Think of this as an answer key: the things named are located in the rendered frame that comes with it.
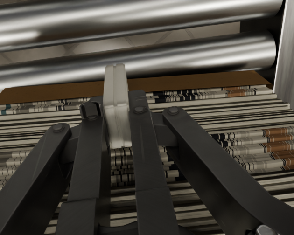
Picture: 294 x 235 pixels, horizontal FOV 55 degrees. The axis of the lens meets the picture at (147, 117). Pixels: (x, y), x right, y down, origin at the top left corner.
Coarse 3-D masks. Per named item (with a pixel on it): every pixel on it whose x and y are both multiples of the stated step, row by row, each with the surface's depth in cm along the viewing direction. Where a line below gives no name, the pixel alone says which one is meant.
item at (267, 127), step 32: (160, 96) 29; (192, 96) 28; (224, 96) 29; (256, 96) 29; (0, 128) 25; (32, 128) 25; (224, 128) 24; (256, 128) 24; (288, 128) 23; (0, 160) 21; (128, 160) 20; (256, 160) 20; (288, 160) 19; (128, 192) 17; (192, 192) 17; (288, 192) 16; (192, 224) 15
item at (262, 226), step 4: (264, 224) 9; (256, 228) 9; (260, 228) 9; (264, 228) 9; (268, 228) 9; (252, 232) 9; (256, 232) 9; (260, 232) 8; (264, 232) 8; (268, 232) 8; (272, 232) 8
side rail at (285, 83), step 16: (288, 0) 30; (288, 16) 31; (240, 32) 43; (272, 32) 34; (288, 32) 32; (288, 48) 33; (288, 64) 34; (272, 80) 36; (288, 80) 35; (288, 96) 36
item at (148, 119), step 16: (144, 112) 16; (144, 128) 14; (144, 144) 13; (144, 160) 12; (160, 160) 12; (144, 176) 11; (160, 176) 11; (144, 192) 10; (160, 192) 10; (144, 208) 9; (160, 208) 9; (144, 224) 9; (160, 224) 9; (176, 224) 8
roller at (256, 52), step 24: (120, 48) 34; (144, 48) 33; (168, 48) 33; (192, 48) 33; (216, 48) 33; (240, 48) 33; (264, 48) 33; (0, 72) 32; (24, 72) 32; (48, 72) 32; (72, 72) 32; (96, 72) 32; (144, 72) 33; (168, 72) 33; (192, 72) 33; (216, 72) 34
